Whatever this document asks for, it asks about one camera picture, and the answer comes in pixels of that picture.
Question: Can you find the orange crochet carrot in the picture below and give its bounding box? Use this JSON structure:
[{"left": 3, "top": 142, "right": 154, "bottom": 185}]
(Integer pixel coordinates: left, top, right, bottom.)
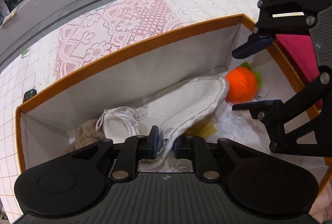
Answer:
[{"left": 225, "top": 61, "right": 262, "bottom": 104}]

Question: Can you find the white fluffy towel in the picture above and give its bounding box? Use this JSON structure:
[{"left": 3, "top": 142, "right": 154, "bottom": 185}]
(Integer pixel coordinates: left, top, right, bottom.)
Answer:
[{"left": 205, "top": 102, "right": 271, "bottom": 154}]

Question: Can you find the brown knotted plush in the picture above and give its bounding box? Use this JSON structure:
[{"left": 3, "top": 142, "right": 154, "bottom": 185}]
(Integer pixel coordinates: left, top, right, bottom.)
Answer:
[{"left": 66, "top": 119, "right": 105, "bottom": 153}]

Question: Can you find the red plastic container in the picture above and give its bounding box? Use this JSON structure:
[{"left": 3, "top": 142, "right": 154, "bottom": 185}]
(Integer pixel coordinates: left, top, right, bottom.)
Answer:
[{"left": 275, "top": 34, "right": 324, "bottom": 111}]

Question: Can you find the white satin drawstring bag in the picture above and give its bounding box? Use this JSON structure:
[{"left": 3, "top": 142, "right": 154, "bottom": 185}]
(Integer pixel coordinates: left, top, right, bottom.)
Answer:
[{"left": 96, "top": 75, "right": 229, "bottom": 169}]

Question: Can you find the yellow plush banana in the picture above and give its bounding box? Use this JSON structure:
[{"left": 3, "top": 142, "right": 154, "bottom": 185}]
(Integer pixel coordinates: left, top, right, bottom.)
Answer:
[{"left": 185, "top": 120, "right": 217, "bottom": 139}]

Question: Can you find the black tv remote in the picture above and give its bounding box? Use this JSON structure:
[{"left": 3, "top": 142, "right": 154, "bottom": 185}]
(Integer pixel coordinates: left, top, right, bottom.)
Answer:
[{"left": 22, "top": 89, "right": 37, "bottom": 103}]

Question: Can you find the white lace tablecloth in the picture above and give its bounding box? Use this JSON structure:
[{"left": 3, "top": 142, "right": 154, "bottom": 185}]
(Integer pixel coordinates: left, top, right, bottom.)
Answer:
[{"left": 1, "top": 0, "right": 259, "bottom": 222}]

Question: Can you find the orange cardboard box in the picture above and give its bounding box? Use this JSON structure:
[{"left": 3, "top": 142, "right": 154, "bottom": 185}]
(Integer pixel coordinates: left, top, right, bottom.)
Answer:
[{"left": 15, "top": 13, "right": 332, "bottom": 196}]

